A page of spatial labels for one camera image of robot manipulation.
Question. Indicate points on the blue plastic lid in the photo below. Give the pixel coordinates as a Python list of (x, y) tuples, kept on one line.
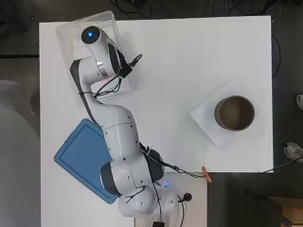
[(82, 154)]

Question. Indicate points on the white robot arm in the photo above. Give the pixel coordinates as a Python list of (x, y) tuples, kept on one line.
[(120, 132)]

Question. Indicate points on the white flat box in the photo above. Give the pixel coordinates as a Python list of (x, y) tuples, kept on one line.
[(205, 120)]

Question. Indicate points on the orange clip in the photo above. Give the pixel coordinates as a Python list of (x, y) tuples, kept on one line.
[(206, 174)]

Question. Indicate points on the brown round tub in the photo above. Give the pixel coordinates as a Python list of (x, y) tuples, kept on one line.
[(235, 114)]

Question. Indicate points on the clear plastic box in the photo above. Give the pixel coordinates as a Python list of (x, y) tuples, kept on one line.
[(64, 39)]

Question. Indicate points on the person's white shoe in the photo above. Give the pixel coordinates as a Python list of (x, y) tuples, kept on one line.
[(300, 101), (293, 150)]

